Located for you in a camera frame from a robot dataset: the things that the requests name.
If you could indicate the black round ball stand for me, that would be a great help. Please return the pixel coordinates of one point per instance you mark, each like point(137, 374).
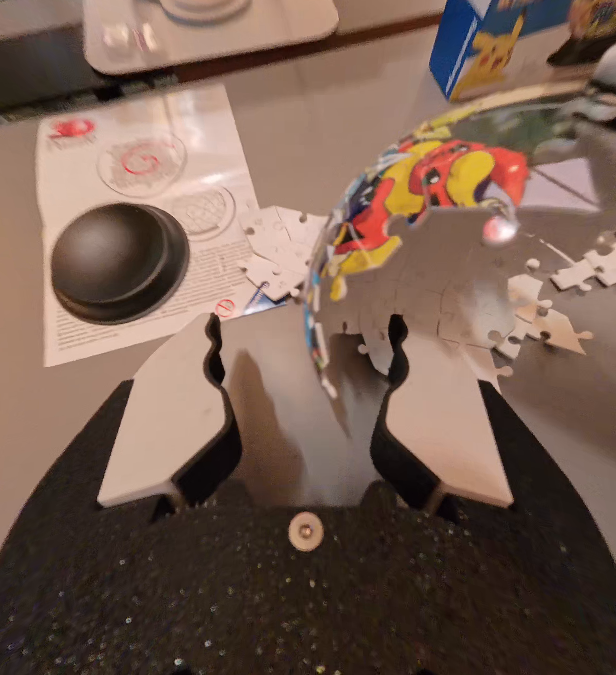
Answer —
point(113, 258)

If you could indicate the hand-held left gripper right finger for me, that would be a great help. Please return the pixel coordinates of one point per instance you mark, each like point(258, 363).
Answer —
point(445, 432)

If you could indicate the partly built puzzle ball shell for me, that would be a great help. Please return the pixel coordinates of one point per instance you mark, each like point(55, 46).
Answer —
point(445, 274)

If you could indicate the joined white puzzle pieces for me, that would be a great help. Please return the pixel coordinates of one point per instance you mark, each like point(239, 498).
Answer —
point(279, 242)

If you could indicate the printed paper leaflet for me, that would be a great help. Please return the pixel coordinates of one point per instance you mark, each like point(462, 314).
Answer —
point(76, 174)

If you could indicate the white tray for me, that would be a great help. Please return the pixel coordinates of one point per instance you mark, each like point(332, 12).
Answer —
point(208, 47)

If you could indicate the puzzle ball box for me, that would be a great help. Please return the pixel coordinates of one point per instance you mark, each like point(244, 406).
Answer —
point(477, 47)

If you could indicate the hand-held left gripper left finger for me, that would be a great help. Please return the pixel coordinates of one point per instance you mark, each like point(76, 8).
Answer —
point(165, 422)

